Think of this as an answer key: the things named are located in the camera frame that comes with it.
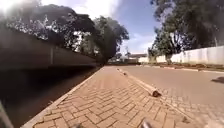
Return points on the distant building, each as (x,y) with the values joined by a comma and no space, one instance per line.
(136,57)

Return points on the group of dark trees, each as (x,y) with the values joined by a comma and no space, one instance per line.
(106,36)

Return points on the low concrete kerb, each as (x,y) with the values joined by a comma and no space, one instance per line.
(143,85)

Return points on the pale kerb strip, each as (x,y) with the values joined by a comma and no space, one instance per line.
(50,108)

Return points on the brick paved road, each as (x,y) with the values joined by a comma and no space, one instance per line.
(186,90)

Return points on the bare dirt strip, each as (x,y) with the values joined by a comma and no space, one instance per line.
(33,96)

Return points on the group of tall trees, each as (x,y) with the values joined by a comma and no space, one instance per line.
(190,23)

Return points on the dark boundary wall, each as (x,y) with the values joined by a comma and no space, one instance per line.
(33,53)

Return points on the white wall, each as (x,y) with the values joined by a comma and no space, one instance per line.
(206,55)

